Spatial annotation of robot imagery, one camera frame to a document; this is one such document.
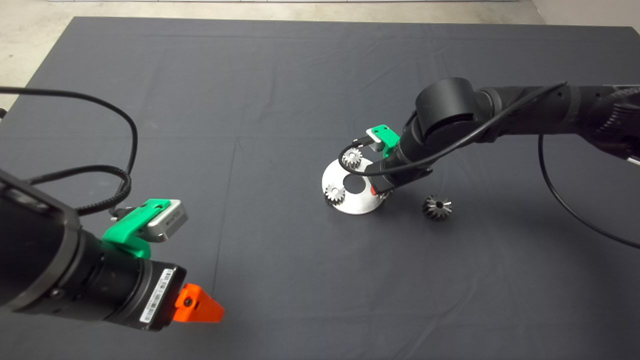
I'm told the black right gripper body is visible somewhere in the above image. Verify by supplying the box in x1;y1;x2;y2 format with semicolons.
365;159;434;195

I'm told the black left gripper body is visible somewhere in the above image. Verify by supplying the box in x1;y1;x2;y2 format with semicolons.
115;259;187;331

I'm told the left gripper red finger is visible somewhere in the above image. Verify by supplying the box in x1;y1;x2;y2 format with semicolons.
174;283;225;323

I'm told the large steel bevel gear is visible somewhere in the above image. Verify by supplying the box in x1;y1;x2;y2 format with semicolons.
422;194;453;222

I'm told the small steel spur gear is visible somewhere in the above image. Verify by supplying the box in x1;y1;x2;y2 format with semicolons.
325;183;347;206
342;148;364;170

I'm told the round metal plate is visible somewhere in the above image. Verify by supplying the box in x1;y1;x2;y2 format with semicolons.
321;156;387;216

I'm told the dark grey table cloth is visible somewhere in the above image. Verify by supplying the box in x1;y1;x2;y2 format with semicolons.
0;16;640;360

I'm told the green right camera mount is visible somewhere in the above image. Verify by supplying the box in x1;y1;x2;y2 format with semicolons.
372;124;401;159

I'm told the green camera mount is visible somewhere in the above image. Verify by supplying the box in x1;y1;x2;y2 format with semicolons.
372;124;401;159
101;198;171;260

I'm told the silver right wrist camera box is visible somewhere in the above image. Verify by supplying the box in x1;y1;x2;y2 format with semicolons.
365;127;386;152

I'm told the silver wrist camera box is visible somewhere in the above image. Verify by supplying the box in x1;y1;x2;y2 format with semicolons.
365;127;386;152
146;199;189;243

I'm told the green left camera mount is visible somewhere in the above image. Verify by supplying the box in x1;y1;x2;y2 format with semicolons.
101;198;171;260

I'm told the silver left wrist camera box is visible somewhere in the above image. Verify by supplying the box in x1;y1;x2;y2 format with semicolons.
146;199;189;243

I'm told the black corrugated cable conduit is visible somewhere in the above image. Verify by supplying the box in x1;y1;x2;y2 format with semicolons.
25;165;132;217

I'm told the thin black left camera cable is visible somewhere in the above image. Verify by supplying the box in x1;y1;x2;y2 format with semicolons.
0;87;139;213

